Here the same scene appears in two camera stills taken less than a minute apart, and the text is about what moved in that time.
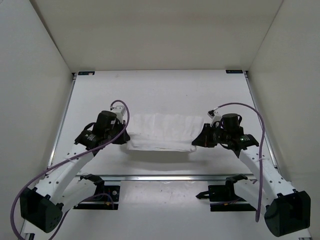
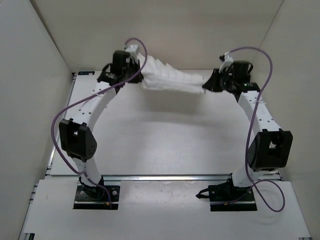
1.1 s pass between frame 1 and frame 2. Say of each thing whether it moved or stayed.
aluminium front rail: stayed
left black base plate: stayed
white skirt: moved
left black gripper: moved
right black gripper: moved
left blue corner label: stayed
